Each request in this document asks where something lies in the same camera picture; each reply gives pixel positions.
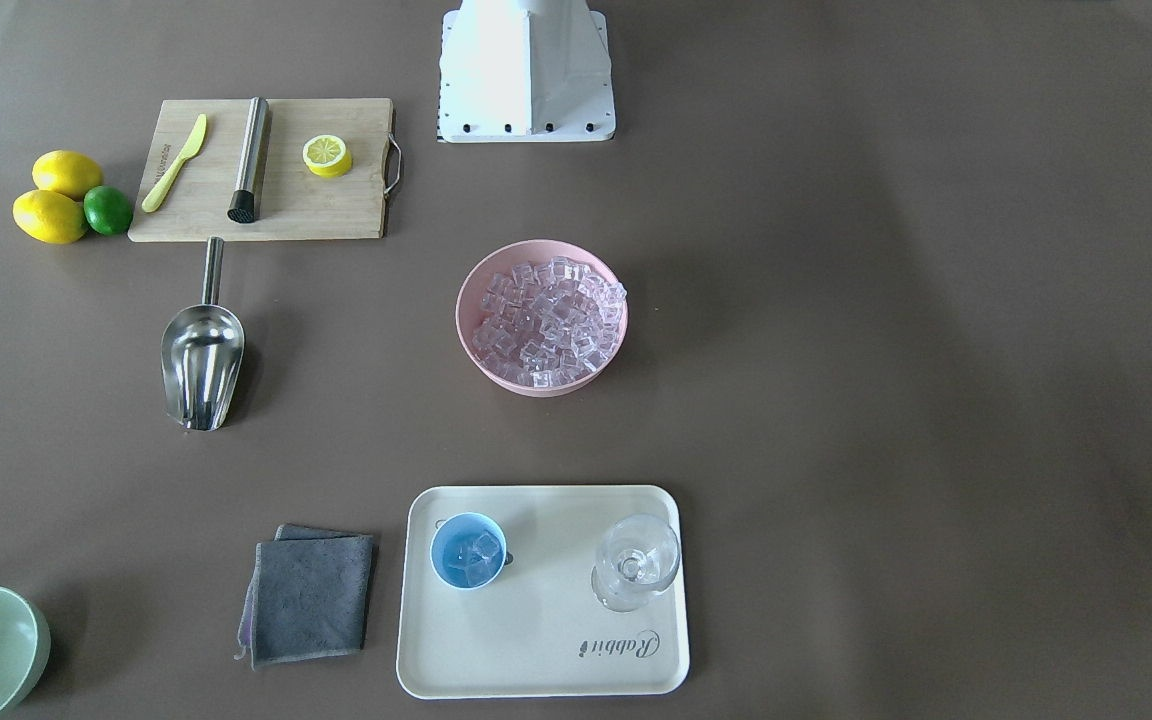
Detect light blue cup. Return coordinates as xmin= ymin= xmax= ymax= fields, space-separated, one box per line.
xmin=429 ymin=511 xmax=513 ymax=591

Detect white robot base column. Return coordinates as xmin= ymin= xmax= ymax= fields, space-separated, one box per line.
xmin=435 ymin=1 xmax=617 ymax=143

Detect grey folded cloth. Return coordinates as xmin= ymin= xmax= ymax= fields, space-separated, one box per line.
xmin=234 ymin=523 xmax=376 ymax=669

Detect green lime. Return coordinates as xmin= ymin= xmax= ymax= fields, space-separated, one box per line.
xmin=82 ymin=184 xmax=134 ymax=236

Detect clear wine glass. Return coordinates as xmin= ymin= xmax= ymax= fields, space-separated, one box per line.
xmin=591 ymin=511 xmax=682 ymax=612

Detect silver metal ice scoop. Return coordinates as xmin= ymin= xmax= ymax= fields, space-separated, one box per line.
xmin=160 ymin=236 xmax=244 ymax=432

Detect beige serving tray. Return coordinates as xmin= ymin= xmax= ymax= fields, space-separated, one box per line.
xmin=396 ymin=484 xmax=691 ymax=700

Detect ice cubes in cup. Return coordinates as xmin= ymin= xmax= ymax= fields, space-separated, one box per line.
xmin=454 ymin=532 xmax=506 ymax=588

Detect clear ice cubes pile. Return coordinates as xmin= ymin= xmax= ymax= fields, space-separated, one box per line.
xmin=471 ymin=257 xmax=627 ymax=389

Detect wooden cutting board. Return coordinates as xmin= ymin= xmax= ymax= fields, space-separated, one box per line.
xmin=128 ymin=97 xmax=401 ymax=243

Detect yellow-green plastic knife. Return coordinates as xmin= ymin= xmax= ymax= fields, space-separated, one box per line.
xmin=141 ymin=114 xmax=209 ymax=213

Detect yellow lemon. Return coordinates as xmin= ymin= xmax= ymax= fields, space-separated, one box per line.
xmin=12 ymin=190 xmax=88 ymax=243
xmin=31 ymin=150 xmax=104 ymax=202

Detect pink bowl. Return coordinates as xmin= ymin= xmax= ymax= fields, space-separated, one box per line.
xmin=455 ymin=238 xmax=629 ymax=397

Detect halved lemon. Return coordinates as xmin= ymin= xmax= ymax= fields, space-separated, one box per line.
xmin=302 ymin=135 xmax=353 ymax=179

